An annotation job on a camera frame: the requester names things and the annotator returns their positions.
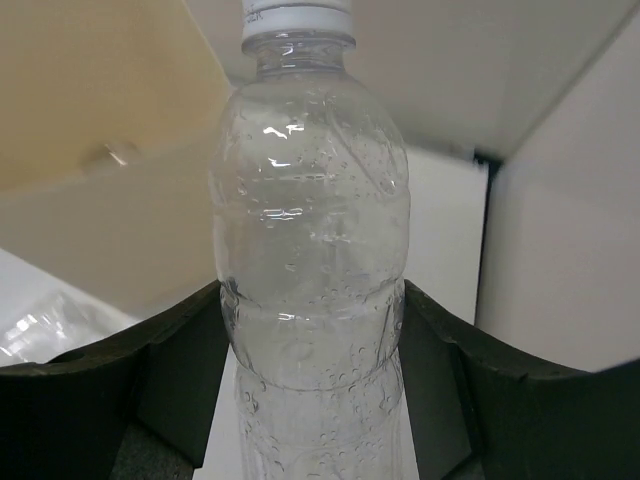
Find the clear bottle with white cap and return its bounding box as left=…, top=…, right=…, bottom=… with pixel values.
left=209, top=1, right=411, bottom=479

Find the beige plastic bin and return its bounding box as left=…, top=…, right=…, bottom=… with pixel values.
left=1, top=1, right=229, bottom=318

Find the clear plastic bottle lying down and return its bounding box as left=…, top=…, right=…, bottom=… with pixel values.
left=1, top=292, right=107, bottom=367

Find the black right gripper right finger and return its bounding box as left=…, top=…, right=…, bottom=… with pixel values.
left=399, top=283, right=639, bottom=479

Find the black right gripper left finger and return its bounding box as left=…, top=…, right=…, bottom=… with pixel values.
left=1, top=283, right=229, bottom=479

